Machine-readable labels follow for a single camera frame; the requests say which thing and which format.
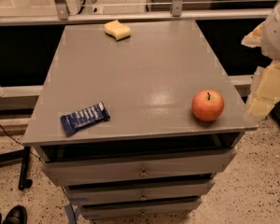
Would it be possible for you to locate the black shoe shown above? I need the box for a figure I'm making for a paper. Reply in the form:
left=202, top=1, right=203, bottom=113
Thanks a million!
left=2, top=205, right=27, bottom=224

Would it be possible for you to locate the blue snack bar wrapper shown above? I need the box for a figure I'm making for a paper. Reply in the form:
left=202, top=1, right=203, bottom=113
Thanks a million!
left=60, top=102, right=110, bottom=135

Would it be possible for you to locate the grey drawer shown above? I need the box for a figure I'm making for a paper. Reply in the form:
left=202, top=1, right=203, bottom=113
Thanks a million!
left=81, top=197, right=202, bottom=219
left=66, top=179, right=215, bottom=205
left=43, top=148, right=236, bottom=186

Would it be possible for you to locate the yellow sponge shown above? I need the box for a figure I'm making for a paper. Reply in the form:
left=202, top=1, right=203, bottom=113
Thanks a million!
left=104, top=20, right=132, bottom=41

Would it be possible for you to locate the black cable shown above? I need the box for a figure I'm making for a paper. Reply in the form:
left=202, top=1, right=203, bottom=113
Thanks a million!
left=0, top=115, right=43, bottom=161

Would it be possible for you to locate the red apple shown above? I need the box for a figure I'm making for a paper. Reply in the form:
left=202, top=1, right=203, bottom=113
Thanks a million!
left=191, top=90, right=225, bottom=122

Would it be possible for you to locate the grey metal rail frame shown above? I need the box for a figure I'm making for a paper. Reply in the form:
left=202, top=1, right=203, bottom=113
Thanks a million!
left=0, top=0, right=271, bottom=26

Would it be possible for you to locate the grey drawer cabinet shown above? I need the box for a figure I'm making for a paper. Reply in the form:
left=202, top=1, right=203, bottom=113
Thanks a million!
left=21, top=20, right=259, bottom=221

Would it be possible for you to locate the bottom grey drawer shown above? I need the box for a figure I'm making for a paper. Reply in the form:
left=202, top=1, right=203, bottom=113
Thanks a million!
left=81, top=197, right=202, bottom=219

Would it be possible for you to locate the black stand leg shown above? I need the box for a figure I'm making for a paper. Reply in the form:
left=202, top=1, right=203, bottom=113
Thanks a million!
left=0, top=147, right=33, bottom=190

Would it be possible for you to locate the middle grey drawer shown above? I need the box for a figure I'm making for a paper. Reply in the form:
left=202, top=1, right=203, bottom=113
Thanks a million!
left=66, top=179, right=215, bottom=205

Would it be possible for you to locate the top grey drawer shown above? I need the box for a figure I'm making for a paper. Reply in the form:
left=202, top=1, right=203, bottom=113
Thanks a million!
left=43, top=148, right=236, bottom=186

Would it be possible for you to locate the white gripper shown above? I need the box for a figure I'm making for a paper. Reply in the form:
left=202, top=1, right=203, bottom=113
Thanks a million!
left=241, top=1, right=280, bottom=120

